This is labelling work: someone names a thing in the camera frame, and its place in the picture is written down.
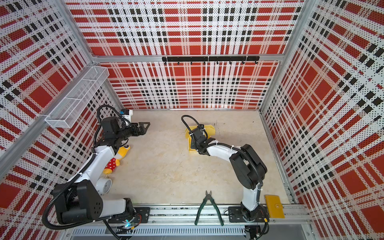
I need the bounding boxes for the yellow paper box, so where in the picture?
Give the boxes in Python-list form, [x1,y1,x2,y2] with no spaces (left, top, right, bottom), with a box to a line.
[185,125,216,151]

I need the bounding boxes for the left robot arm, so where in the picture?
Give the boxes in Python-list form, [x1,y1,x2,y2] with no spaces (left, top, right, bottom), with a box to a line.
[42,105,151,230]

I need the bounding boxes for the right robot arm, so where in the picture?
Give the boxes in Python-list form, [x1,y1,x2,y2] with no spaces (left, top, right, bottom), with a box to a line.
[181,115,270,223]

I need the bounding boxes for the yellow plush toy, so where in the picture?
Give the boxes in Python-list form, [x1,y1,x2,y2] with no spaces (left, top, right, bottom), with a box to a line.
[103,145,131,175]

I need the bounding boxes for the white alarm clock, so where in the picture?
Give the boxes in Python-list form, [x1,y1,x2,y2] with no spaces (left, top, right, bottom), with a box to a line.
[95,178,113,196]

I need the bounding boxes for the yellow card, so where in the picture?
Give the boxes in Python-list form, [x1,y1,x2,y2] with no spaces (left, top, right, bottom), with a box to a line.
[265,195,285,219]

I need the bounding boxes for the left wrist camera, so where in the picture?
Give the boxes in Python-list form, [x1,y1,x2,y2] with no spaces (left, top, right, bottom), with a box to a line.
[120,109,133,121]

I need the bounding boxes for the green handled pliers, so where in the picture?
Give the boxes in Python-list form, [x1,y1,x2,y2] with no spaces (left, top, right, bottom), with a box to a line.
[194,190,225,227]

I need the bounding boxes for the white wire mesh basket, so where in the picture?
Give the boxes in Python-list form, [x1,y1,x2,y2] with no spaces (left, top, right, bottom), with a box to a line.
[45,66,109,129]

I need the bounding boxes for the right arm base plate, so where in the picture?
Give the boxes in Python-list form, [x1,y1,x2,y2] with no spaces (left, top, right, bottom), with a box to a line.
[228,205,270,223]

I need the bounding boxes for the black hook rail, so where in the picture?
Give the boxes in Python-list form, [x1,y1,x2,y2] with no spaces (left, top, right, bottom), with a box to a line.
[162,56,260,64]

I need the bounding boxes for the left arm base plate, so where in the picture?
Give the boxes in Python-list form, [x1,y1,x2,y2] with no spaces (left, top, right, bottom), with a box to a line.
[108,207,151,226]

